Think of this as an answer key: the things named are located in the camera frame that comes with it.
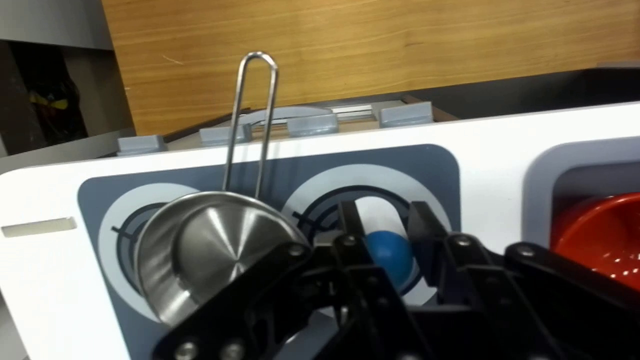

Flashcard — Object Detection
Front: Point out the gray stove knob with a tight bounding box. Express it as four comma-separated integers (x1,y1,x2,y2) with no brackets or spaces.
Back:
115,134,168,155
197,124,251,147
285,112,339,137
375,99,435,128

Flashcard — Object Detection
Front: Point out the white black toy kitchen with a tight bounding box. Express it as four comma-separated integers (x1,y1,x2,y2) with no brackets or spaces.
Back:
0,97,640,360

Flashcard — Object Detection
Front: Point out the red toy colander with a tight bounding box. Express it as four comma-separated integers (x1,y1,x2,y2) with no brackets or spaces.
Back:
550,189,640,293

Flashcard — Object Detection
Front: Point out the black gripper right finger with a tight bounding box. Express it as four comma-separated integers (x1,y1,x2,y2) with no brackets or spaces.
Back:
406,200,640,360

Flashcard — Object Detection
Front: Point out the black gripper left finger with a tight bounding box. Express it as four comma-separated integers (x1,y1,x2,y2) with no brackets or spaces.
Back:
150,198,427,360

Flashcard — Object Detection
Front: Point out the silver pan with loop handle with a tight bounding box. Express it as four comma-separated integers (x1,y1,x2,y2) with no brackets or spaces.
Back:
132,49,312,328

